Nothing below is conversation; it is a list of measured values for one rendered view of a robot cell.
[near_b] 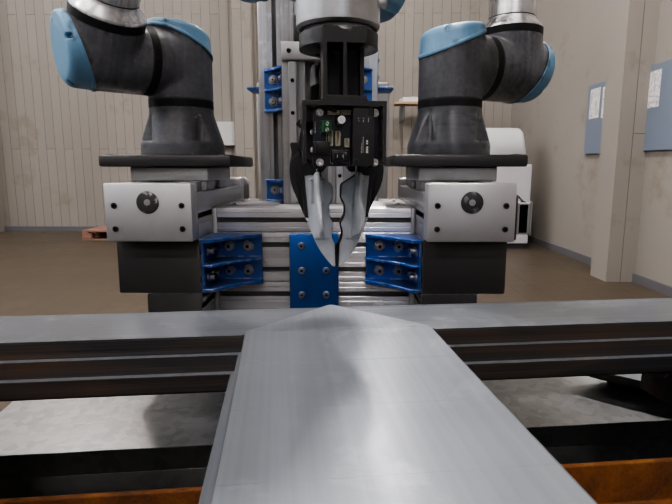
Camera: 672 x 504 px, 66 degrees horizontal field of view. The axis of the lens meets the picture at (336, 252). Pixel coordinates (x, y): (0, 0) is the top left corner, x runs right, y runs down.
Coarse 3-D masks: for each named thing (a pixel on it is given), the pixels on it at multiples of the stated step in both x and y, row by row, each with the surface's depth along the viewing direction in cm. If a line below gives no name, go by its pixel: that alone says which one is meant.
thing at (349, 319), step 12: (312, 312) 56; (324, 312) 56; (336, 312) 56; (348, 312) 56; (360, 312) 56; (276, 324) 52; (288, 324) 52; (300, 324) 52; (312, 324) 52; (324, 324) 52; (336, 324) 52; (348, 324) 52; (360, 324) 52; (372, 324) 52; (384, 324) 52; (396, 324) 52; (408, 324) 52; (420, 324) 52
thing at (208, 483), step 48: (240, 336) 48; (480, 336) 51; (528, 336) 52; (576, 336) 52; (624, 336) 53; (0, 384) 46; (48, 384) 46; (96, 384) 46; (144, 384) 47; (192, 384) 47
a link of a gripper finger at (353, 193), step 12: (348, 180) 50; (360, 180) 48; (348, 192) 50; (360, 192) 48; (348, 204) 50; (360, 204) 47; (348, 216) 50; (360, 216) 47; (348, 228) 51; (360, 228) 47; (348, 240) 51; (348, 252) 51
